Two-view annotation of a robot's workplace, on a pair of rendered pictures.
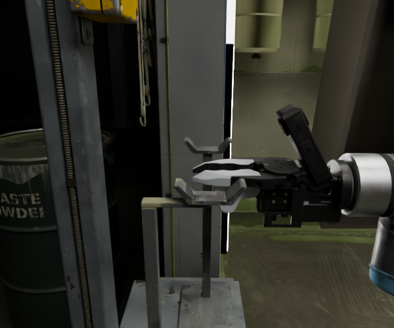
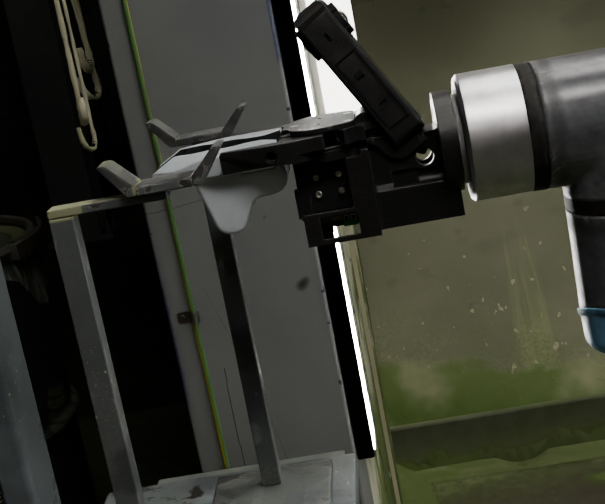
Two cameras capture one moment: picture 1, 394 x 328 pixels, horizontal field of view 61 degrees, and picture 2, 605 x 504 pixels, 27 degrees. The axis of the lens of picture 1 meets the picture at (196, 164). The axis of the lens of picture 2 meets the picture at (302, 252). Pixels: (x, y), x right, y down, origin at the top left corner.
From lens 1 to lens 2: 45 cm
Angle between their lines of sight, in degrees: 6
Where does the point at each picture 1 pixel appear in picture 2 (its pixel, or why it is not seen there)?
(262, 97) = (495, 45)
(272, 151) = (555, 206)
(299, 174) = (350, 126)
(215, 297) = (294, 481)
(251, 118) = not seen: hidden behind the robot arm
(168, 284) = (190, 485)
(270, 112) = not seen: hidden behind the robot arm
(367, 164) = (479, 85)
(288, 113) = (303, 15)
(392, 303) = not seen: outside the picture
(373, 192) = (494, 134)
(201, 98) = (219, 51)
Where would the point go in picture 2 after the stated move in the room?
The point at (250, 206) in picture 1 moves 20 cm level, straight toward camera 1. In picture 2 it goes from (513, 392) to (511, 428)
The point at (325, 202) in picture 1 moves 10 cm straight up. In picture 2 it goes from (427, 178) to (403, 36)
